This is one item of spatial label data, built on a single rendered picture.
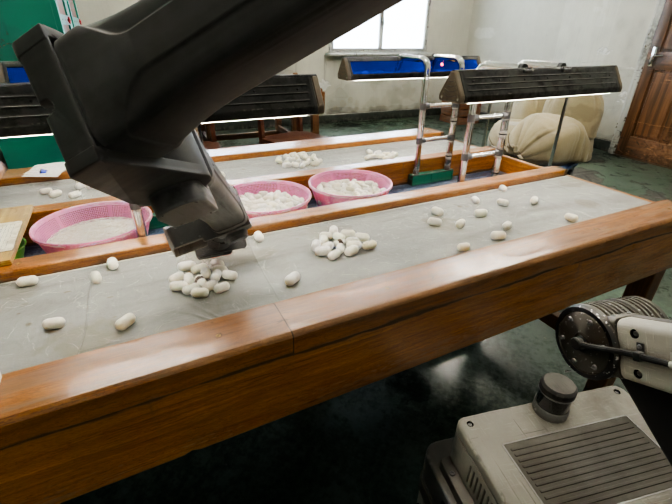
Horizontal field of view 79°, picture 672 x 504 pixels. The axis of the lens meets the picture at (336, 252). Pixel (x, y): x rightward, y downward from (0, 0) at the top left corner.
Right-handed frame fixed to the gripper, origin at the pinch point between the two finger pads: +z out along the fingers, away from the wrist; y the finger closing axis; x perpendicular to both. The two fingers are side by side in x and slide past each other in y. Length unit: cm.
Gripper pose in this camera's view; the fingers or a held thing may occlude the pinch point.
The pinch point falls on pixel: (215, 248)
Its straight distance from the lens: 94.6
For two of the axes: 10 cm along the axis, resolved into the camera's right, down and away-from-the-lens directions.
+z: -3.4, 2.6, 9.0
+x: 2.9, 9.4, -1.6
